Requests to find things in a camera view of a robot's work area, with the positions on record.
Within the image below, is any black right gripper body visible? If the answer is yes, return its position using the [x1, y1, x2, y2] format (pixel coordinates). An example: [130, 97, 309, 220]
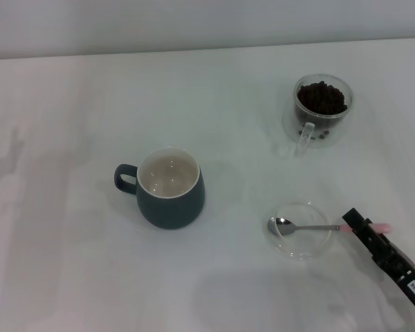
[373, 247, 415, 321]

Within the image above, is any pile of coffee beans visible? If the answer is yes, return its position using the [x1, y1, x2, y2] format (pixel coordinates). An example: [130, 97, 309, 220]
[296, 80, 349, 116]

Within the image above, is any pink-handled metal spoon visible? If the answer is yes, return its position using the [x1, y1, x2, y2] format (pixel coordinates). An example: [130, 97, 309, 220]
[267, 216, 391, 237]

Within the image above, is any double-walled glass cup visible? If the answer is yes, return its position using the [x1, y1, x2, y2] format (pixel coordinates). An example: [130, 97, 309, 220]
[283, 73, 356, 157]

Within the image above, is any dark teal ceramic mug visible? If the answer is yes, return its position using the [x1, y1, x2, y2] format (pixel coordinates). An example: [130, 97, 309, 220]
[114, 147, 205, 230]

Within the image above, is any clear round glass dish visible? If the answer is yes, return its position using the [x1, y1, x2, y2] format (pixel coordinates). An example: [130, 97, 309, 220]
[266, 200, 333, 261]

